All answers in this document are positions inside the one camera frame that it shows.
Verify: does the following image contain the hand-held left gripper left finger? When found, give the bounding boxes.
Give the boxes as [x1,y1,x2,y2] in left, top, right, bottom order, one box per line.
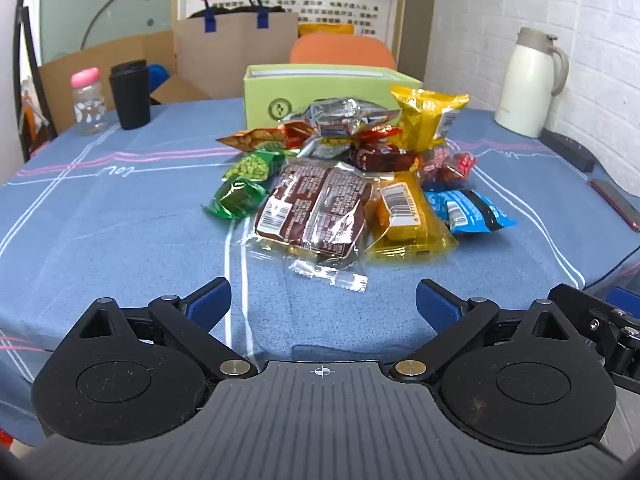
[65,277,258,380]

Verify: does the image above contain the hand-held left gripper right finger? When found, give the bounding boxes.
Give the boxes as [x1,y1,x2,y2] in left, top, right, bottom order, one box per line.
[394,279,581,385]

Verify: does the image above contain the yellow packet white barcode label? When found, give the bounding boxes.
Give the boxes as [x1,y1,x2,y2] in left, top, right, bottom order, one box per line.
[365,170,458,263]

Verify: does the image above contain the blue snack packet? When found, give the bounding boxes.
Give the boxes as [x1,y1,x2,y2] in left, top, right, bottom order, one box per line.
[424,189,518,235]

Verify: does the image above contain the small shiny green packet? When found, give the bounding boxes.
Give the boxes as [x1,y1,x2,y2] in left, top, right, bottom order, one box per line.
[202,178,271,218]

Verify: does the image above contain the clear packet red candies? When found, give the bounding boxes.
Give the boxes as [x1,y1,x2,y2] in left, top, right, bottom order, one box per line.
[417,142,478,192]

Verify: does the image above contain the clear packet brown cake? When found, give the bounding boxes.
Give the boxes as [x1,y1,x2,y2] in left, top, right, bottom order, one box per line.
[240,157,373,293]

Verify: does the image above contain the green pea snack packet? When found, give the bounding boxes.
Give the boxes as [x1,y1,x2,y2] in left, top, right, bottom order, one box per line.
[222,150,296,183]

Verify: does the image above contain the dark red snack packet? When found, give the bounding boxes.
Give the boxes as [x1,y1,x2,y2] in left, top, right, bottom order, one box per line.
[349,140,421,173]

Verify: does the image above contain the orange fried snack packet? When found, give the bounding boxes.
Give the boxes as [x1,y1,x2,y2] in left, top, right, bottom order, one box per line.
[216,129,286,153]

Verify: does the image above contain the small red snack packet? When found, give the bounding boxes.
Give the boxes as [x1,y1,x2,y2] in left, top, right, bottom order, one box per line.
[282,121,321,148]

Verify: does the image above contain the large yellow snack packet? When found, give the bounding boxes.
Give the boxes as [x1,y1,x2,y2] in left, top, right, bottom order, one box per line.
[390,85,471,153]

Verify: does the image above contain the light green cardboard box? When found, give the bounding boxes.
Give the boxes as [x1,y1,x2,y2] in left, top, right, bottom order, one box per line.
[243,64,423,128]

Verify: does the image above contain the silver snack packet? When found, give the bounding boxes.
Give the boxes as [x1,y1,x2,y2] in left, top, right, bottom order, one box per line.
[280,97,403,138]

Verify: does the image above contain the red phone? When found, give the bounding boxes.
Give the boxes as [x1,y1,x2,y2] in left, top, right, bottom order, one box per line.
[589,177,640,233]

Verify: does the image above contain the blue striped tablecloth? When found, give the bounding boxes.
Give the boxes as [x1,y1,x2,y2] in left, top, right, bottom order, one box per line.
[0,95,640,461]

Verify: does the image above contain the black travel cup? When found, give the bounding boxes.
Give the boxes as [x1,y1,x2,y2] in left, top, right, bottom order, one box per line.
[109,60,152,131]

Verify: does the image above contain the white thermos jug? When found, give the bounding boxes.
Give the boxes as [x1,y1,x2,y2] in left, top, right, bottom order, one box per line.
[495,26,571,138]

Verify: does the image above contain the blue plastic object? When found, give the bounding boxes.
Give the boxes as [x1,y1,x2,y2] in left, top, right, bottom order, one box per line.
[147,64,171,96]

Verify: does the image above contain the pink capped clear bottle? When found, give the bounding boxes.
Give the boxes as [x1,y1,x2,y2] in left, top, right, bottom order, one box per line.
[71,67,108,136]

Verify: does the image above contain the open cardboard box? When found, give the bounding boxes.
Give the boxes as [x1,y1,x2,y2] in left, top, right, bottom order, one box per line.
[107,30,213,106]

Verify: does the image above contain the orange chair back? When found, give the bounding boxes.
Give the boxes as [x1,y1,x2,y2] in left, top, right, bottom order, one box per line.
[290,34,398,71]

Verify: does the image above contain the yellow plastic bag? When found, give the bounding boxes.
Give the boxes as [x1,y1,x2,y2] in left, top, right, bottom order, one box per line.
[299,22,353,38]

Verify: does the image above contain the black cable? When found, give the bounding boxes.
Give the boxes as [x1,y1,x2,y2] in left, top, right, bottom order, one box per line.
[582,255,640,291]

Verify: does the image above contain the brown paper bag blue handles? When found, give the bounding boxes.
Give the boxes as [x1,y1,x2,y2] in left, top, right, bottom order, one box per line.
[175,0,301,98]

